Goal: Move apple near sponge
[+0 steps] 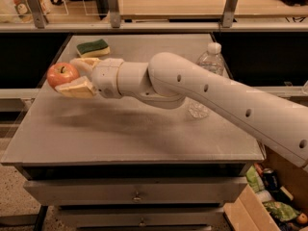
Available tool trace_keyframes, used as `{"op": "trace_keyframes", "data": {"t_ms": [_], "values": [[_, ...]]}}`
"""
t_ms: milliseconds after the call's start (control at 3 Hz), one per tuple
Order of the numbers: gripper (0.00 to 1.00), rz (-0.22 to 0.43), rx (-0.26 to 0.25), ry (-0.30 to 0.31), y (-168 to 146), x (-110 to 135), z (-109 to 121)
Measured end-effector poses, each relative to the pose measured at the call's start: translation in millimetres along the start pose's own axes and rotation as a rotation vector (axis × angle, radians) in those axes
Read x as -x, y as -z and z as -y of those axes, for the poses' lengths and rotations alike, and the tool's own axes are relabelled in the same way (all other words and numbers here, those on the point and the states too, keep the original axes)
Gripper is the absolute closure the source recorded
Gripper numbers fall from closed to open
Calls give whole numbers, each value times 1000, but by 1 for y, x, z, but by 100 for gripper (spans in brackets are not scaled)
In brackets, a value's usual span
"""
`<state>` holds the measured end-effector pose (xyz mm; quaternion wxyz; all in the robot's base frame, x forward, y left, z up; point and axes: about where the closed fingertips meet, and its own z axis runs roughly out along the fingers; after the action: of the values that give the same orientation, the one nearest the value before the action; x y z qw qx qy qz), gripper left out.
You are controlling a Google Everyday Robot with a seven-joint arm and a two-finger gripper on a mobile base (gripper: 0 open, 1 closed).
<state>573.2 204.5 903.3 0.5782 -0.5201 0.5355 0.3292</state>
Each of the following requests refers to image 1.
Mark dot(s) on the green and yellow sponge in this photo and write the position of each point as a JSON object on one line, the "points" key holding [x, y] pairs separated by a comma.
{"points": [[93, 49]]}

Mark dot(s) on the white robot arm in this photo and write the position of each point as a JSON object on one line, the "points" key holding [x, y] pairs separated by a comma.
{"points": [[167, 79]]}

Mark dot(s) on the left metal bracket post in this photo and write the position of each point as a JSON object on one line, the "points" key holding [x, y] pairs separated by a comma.
{"points": [[37, 13]]}

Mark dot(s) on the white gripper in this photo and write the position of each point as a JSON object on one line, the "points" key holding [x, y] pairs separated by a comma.
{"points": [[107, 77]]}

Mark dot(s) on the small orange fruit in box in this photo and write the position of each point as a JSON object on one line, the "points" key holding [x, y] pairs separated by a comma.
{"points": [[302, 219]]}

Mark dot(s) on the orange labelled package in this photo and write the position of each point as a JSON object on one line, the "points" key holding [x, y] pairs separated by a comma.
{"points": [[16, 11]]}

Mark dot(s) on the clear plastic water bottle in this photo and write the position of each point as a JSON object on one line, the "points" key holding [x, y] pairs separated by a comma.
{"points": [[211, 60]]}

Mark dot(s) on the cardboard box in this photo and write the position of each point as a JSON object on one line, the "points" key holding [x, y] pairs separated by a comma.
{"points": [[247, 213]]}

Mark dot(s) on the right metal bracket post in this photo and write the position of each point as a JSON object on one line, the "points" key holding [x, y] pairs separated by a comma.
{"points": [[228, 13]]}

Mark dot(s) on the middle metal bracket post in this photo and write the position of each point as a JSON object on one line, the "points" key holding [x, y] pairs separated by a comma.
{"points": [[115, 18]]}

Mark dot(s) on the lower drawer with knob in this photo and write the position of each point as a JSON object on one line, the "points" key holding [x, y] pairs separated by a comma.
{"points": [[141, 217]]}

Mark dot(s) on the black drink can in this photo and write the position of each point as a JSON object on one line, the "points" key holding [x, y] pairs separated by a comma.
{"points": [[270, 179]]}

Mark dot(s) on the green patterned snack bag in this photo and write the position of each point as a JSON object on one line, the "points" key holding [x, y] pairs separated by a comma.
{"points": [[281, 211]]}

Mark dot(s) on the metal bracket post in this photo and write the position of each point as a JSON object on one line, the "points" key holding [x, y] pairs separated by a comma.
{"points": [[37, 13], [115, 18], [228, 13]]}

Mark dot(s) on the red apple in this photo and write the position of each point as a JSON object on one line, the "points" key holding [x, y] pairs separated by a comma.
{"points": [[61, 73]]}

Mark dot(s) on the grey drawer cabinet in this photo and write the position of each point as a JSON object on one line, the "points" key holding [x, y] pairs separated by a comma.
{"points": [[68, 138]]}

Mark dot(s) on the upper drawer with knob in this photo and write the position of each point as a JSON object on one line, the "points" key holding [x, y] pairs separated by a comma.
{"points": [[136, 191]]}

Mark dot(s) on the drawer with knob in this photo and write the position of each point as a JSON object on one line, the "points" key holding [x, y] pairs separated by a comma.
{"points": [[141, 217], [136, 191]]}

